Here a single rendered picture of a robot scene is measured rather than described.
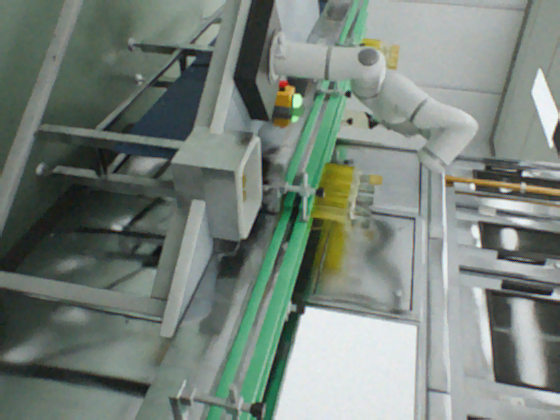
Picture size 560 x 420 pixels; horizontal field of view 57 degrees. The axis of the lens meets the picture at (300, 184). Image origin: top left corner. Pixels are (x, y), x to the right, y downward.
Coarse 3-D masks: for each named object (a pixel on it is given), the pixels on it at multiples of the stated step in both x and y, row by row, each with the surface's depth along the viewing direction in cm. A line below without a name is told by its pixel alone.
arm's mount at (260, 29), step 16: (256, 0) 139; (272, 0) 138; (256, 16) 137; (272, 16) 137; (256, 32) 135; (272, 32) 140; (240, 48) 134; (256, 48) 133; (240, 64) 133; (256, 64) 132; (240, 80) 132; (256, 80) 131; (272, 80) 147; (256, 96) 139; (272, 96) 151; (256, 112) 149
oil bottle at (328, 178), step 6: (324, 174) 168; (330, 174) 168; (336, 174) 168; (342, 174) 169; (324, 180) 166; (330, 180) 166; (336, 180) 166; (342, 180) 166; (348, 180) 166; (354, 180) 166; (348, 186) 165; (354, 186) 165
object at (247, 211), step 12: (252, 144) 125; (252, 156) 133; (240, 168) 118; (252, 168) 136; (240, 180) 118; (252, 180) 138; (240, 192) 120; (252, 192) 140; (240, 204) 122; (252, 204) 140; (240, 216) 125; (252, 216) 136; (240, 228) 127
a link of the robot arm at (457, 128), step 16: (416, 112) 132; (432, 112) 131; (448, 112) 130; (464, 112) 132; (448, 128) 134; (464, 128) 132; (432, 144) 136; (448, 144) 134; (464, 144) 135; (448, 160) 135
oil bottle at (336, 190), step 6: (318, 186) 164; (324, 186) 164; (330, 186) 164; (336, 186) 164; (342, 186) 164; (330, 192) 161; (336, 192) 161; (342, 192) 161; (348, 192) 161; (354, 192) 162; (354, 198) 160
